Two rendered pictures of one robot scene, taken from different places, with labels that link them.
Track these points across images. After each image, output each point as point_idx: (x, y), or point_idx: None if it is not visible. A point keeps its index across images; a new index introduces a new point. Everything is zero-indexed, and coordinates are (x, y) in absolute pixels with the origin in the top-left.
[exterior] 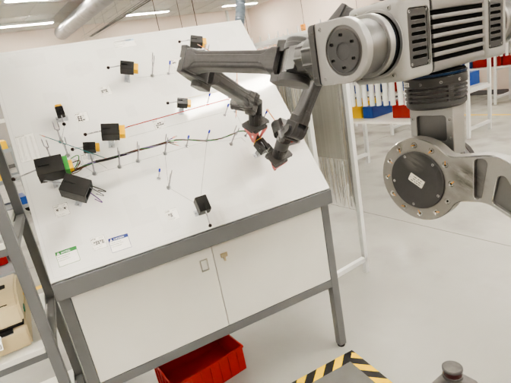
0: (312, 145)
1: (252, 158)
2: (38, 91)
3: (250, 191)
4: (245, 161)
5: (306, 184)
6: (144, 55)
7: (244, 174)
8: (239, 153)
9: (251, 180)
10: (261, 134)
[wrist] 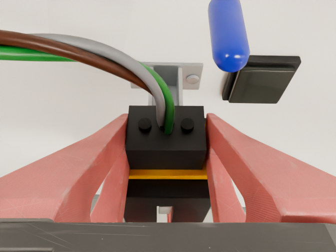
0: None
1: (110, 77)
2: None
3: (17, 156)
4: (57, 73)
5: (236, 194)
6: None
7: (14, 112)
8: (25, 14)
9: (41, 137)
10: (212, 207)
